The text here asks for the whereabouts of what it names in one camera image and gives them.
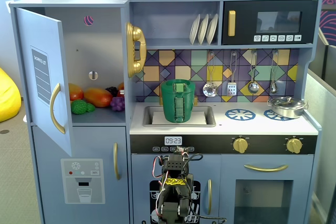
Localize gold dishwasher handle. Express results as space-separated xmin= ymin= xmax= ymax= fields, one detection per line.
xmin=207 ymin=179 xmax=213 ymax=216

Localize metal skimmer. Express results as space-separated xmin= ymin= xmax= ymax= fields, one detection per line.
xmin=202 ymin=51 xmax=218 ymax=98

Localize gold stove knob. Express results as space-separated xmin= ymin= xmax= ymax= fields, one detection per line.
xmin=286 ymin=137 xmax=303 ymax=154
xmin=233 ymin=137 xmax=249 ymax=154

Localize green 3D printed container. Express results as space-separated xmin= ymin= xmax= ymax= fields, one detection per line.
xmin=160 ymin=79 xmax=196 ymax=124

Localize metal ladle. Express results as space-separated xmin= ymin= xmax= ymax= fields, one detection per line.
xmin=248 ymin=50 xmax=260 ymax=94

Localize blue toy kitchen unit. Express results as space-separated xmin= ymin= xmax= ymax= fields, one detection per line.
xmin=9 ymin=0 xmax=323 ymax=224

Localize gold toy telephone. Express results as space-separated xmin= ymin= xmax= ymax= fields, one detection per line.
xmin=125 ymin=22 xmax=147 ymax=78

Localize purple toy grapes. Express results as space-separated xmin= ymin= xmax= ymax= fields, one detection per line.
xmin=110 ymin=96 xmax=126 ymax=112

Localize dark toy blackberry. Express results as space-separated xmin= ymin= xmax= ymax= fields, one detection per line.
xmin=105 ymin=86 xmax=119 ymax=98

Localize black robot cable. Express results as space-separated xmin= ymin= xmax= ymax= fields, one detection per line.
xmin=186 ymin=152 xmax=227 ymax=222

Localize blue fridge door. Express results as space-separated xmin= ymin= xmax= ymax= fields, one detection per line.
xmin=15 ymin=7 xmax=73 ymax=158

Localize large red orange toy mango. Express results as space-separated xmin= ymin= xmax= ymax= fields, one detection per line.
xmin=83 ymin=87 xmax=113 ymax=108

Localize black toy microwave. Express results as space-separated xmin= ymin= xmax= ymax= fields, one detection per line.
xmin=222 ymin=0 xmax=319 ymax=46

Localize blue freezer door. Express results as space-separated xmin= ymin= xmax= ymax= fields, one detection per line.
xmin=31 ymin=126 xmax=128 ymax=224

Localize metal spoon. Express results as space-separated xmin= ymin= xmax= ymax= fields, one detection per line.
xmin=269 ymin=50 xmax=279 ymax=94

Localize blue oven door with window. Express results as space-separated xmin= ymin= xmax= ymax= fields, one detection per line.
xmin=221 ymin=154 xmax=314 ymax=224

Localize gold freezer handle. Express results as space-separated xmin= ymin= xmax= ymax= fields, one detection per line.
xmin=113 ymin=142 xmax=121 ymax=180

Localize small red orange toy mango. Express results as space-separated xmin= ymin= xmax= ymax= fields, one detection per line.
xmin=68 ymin=83 xmax=84 ymax=101

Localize grey office partition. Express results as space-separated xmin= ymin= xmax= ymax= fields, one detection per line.
xmin=306 ymin=28 xmax=336 ymax=224

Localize green bumpy toy fruit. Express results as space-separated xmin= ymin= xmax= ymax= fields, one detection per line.
xmin=70 ymin=99 xmax=96 ymax=115

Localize red white wire bundle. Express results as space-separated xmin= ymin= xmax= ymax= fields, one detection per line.
xmin=153 ymin=155 xmax=169 ymax=182

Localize metal slotted spatula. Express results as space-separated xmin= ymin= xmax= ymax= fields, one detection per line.
xmin=227 ymin=51 xmax=238 ymax=96

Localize white toy plate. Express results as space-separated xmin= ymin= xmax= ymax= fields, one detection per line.
xmin=189 ymin=14 xmax=201 ymax=46
xmin=197 ymin=13 xmax=209 ymax=46
xmin=206 ymin=13 xmax=219 ymax=46

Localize yellow bean bag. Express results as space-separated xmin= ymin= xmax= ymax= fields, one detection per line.
xmin=0 ymin=67 xmax=22 ymax=123

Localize grey toy sink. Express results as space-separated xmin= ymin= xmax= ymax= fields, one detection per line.
xmin=142 ymin=105 xmax=216 ymax=127

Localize gold oven handle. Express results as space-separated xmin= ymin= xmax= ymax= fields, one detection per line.
xmin=244 ymin=164 xmax=289 ymax=173

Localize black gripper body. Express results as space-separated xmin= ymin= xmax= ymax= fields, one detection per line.
xmin=163 ymin=153 xmax=194 ymax=180

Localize blue dishwasher door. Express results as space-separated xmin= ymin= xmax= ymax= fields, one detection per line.
xmin=131 ymin=153 xmax=221 ymax=224

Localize gold microwave handle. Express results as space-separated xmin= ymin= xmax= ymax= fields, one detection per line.
xmin=227 ymin=10 xmax=236 ymax=37

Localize silver metal pot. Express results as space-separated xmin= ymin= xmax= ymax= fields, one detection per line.
xmin=267 ymin=100 xmax=308 ymax=119

